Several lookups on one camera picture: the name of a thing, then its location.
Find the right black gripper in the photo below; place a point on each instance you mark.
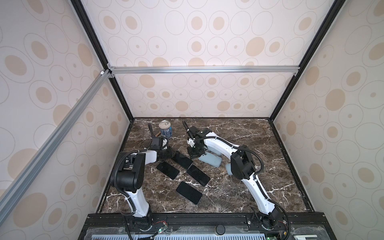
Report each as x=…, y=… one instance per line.
x=192, y=155

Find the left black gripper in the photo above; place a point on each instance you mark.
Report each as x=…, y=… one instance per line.
x=170, y=154

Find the black phone case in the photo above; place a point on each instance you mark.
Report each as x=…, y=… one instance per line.
x=182, y=160

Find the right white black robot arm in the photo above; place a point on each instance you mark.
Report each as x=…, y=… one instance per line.
x=245, y=166

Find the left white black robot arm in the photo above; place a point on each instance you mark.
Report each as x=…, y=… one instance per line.
x=127, y=176

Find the light blue phone far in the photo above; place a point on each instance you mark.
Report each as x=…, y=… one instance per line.
x=214, y=150

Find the light blue phone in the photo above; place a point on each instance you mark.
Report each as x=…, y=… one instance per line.
x=211, y=159
x=229, y=169
x=214, y=150

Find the black phone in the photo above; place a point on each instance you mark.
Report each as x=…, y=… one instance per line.
x=189, y=193
x=198, y=175
x=168, y=170

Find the light blue phone middle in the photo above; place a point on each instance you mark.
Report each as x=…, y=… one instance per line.
x=211, y=159

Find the black phone centre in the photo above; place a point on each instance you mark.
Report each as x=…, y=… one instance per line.
x=198, y=175

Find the light blue phone right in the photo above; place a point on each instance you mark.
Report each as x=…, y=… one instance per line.
x=229, y=169

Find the black phone front left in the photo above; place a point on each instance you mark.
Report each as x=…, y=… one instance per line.
x=189, y=193

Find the blue white tin can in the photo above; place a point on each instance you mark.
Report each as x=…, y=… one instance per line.
x=166, y=129

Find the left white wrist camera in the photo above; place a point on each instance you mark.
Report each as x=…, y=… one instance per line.
x=165, y=144

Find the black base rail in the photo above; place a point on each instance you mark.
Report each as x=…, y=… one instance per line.
x=239, y=226

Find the horizontal aluminium rail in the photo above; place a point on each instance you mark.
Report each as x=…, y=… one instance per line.
x=199, y=70

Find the left diagonal aluminium rail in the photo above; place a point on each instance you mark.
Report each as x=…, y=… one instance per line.
x=20, y=185

